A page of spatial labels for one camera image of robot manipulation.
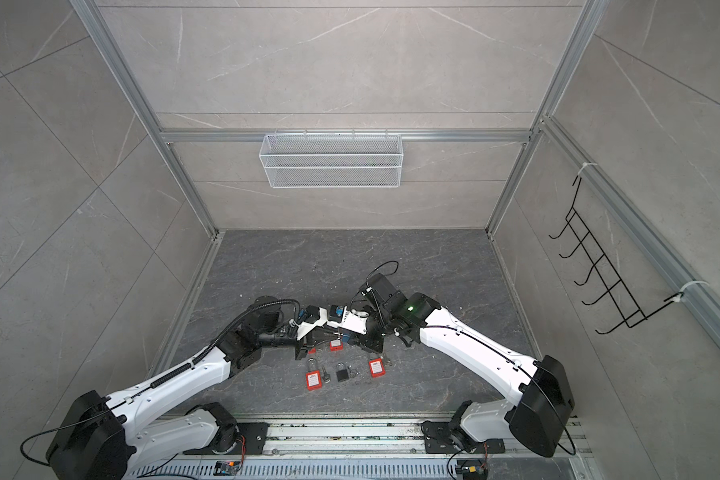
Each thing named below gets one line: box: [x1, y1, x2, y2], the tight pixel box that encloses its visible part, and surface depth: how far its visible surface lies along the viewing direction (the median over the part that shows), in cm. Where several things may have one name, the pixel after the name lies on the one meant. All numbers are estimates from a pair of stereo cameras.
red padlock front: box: [368, 358, 386, 379], surface depth 85 cm
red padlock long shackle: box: [329, 339, 345, 351], surface depth 89 cm
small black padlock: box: [336, 362, 349, 382], surface depth 86 cm
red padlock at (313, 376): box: [306, 358, 323, 391], surface depth 83 cm
